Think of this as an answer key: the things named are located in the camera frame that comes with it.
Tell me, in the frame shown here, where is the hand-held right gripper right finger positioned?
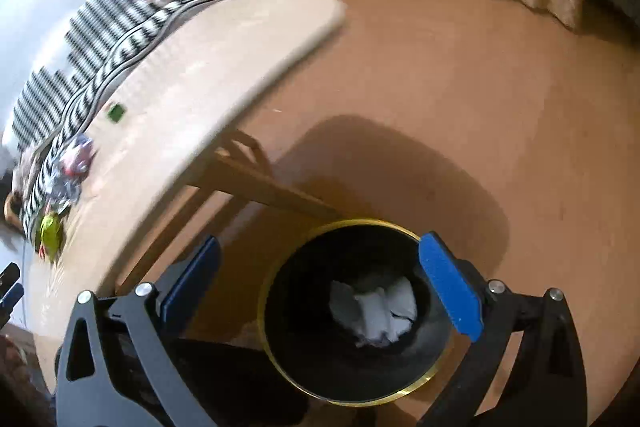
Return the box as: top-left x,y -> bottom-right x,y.
416,231 -> 590,427

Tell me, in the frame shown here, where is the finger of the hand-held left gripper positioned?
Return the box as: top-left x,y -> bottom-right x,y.
0,263 -> 25,325

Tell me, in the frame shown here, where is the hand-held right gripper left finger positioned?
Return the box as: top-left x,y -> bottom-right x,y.
55,234 -> 223,427

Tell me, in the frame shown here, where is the yellow-green wrapper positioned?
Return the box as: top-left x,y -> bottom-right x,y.
37,212 -> 66,264

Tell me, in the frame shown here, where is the white paper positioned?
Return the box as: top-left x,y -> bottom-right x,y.
329,274 -> 418,349

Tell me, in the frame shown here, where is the silver wrapper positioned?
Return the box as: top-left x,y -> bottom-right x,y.
47,177 -> 83,212

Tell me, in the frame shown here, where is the black bin with gold rim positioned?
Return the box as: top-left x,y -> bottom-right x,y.
257,219 -> 453,408

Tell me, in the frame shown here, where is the pink colourful wrapper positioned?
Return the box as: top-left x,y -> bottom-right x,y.
59,133 -> 97,178

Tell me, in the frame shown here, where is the person's dark clothing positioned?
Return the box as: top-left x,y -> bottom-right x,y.
0,337 -> 58,427

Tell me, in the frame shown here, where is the wooden sofa armrest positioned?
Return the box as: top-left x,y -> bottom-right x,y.
4,191 -> 23,225

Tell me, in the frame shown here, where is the light wooden table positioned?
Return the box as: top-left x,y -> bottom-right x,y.
22,0 -> 351,343

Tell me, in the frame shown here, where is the patterned cloth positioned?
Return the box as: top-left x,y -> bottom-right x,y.
12,142 -> 51,208

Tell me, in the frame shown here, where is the striped sofa seat cushion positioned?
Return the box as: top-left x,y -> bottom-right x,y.
21,0 -> 237,240

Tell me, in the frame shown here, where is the striped sofa back cushion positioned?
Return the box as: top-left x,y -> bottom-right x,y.
10,0 -> 173,152

